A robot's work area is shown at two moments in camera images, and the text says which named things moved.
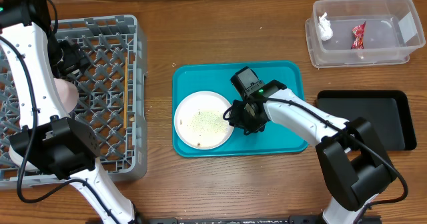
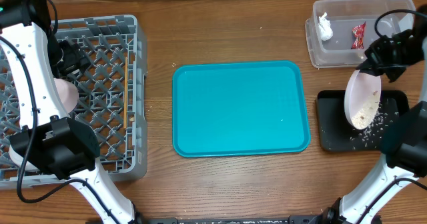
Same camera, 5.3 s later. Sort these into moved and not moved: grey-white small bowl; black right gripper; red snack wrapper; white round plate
Moved: black right gripper; white round plate
Not moved: grey-white small bowl; red snack wrapper
